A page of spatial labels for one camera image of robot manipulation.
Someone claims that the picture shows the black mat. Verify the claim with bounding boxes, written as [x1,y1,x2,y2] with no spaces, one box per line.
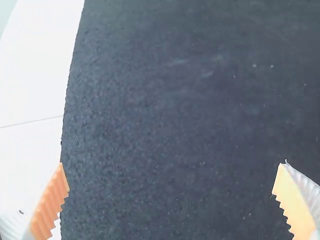
[59,0,320,240]

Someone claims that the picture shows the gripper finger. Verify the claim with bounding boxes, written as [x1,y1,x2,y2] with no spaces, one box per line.
[0,161,71,240]
[270,158,320,240]

